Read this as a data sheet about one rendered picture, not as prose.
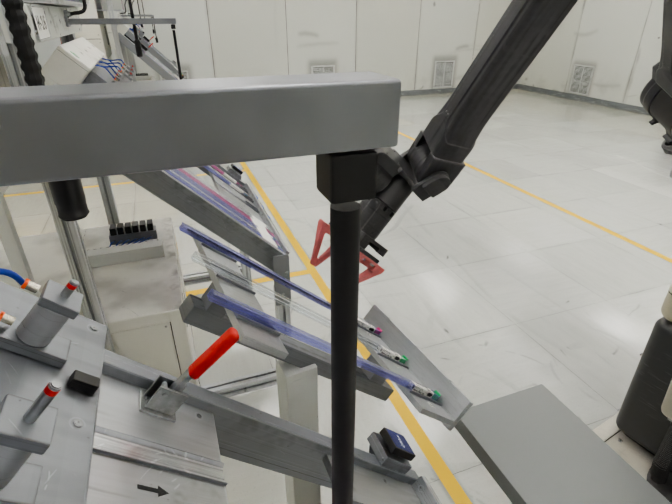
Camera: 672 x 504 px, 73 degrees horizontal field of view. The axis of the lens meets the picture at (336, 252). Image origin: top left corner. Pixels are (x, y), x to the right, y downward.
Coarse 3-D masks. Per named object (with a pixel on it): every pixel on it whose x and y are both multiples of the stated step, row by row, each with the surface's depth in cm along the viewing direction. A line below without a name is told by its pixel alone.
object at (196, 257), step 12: (204, 264) 64; (216, 264) 65; (228, 276) 67; (240, 276) 68; (252, 288) 69; (264, 288) 71; (276, 300) 72; (288, 300) 74; (300, 312) 76; (312, 312) 77; (324, 324) 79; (360, 336) 85; (372, 348) 87
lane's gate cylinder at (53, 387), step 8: (48, 384) 20; (56, 384) 21; (48, 392) 20; (56, 392) 21; (40, 400) 20; (48, 400) 21; (32, 408) 21; (40, 408) 21; (24, 416) 21; (32, 416) 21
